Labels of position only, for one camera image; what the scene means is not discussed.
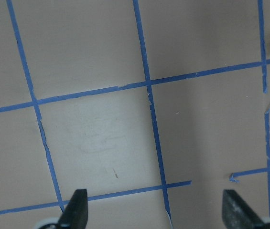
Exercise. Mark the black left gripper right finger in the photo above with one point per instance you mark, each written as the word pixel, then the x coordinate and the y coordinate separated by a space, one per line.
pixel 237 214

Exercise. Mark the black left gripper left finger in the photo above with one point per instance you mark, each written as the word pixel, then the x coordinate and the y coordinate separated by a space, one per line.
pixel 75 215

